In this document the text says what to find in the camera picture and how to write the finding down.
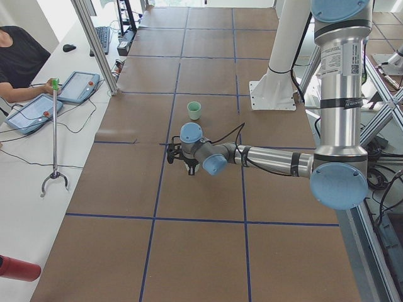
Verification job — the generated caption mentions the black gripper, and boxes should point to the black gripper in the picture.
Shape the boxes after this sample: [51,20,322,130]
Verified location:
[183,157,200,175]

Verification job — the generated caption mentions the green cup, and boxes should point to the green cup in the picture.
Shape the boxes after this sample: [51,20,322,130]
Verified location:
[187,164,200,175]
[187,101,202,121]

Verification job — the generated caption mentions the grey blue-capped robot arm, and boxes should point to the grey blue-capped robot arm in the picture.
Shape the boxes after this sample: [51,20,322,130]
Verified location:
[167,1,373,210]

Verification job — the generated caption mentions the green cup standing on table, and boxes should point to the green cup standing on table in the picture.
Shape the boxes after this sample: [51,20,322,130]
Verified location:
[187,101,202,121]

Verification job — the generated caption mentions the metal reacher grabber tool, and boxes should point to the metal reacher grabber tool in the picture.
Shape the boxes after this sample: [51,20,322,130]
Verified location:
[40,78,68,198]

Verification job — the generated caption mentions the blue teach pendant far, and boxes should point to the blue teach pendant far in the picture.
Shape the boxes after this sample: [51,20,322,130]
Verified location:
[57,71,100,104]

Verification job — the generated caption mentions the blue teach pendant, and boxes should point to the blue teach pendant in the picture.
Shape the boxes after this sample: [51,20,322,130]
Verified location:
[5,94,54,135]
[57,71,100,104]

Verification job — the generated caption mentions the white side table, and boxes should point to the white side table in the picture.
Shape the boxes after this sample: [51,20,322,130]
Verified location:
[1,21,110,301]

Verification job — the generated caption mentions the black keyboard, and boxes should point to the black keyboard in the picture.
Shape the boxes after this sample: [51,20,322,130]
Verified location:
[95,26,110,55]

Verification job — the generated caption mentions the blue teach pendant near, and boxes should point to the blue teach pendant near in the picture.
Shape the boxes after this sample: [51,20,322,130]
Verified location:
[5,94,54,135]

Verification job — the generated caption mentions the black computer mouse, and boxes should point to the black computer mouse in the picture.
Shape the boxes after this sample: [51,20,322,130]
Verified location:
[62,44,76,53]

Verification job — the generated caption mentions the person in black shirt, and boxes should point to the person in black shirt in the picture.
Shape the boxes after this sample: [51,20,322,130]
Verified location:
[1,26,54,103]

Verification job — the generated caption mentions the red bottle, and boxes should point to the red bottle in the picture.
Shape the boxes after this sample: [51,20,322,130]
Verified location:
[1,255,42,282]

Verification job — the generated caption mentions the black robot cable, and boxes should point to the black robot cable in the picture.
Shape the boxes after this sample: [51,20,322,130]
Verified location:
[171,122,322,174]

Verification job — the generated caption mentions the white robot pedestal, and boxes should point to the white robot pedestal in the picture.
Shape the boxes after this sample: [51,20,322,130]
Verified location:
[249,0,311,111]

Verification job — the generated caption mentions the aluminium frame post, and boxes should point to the aluminium frame post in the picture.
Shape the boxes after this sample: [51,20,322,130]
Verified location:
[71,0,118,96]

